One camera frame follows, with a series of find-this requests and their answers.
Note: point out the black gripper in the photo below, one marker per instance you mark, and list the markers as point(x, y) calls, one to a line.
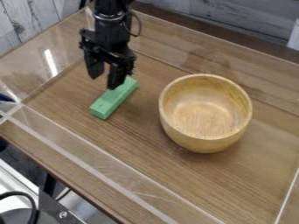
point(105, 46)

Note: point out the green rectangular block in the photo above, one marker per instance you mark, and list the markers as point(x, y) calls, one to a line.
point(107, 103)

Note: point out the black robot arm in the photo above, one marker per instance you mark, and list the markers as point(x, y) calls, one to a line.
point(111, 7)

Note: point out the light wooden bowl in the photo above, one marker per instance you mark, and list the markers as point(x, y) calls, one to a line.
point(204, 111)

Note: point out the black table leg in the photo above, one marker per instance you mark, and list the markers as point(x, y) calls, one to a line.
point(49, 184)

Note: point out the clear acrylic tray enclosure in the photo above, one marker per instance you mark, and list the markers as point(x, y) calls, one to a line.
point(119, 161)

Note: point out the black metal bracket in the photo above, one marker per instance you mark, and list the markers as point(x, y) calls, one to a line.
point(53, 213)

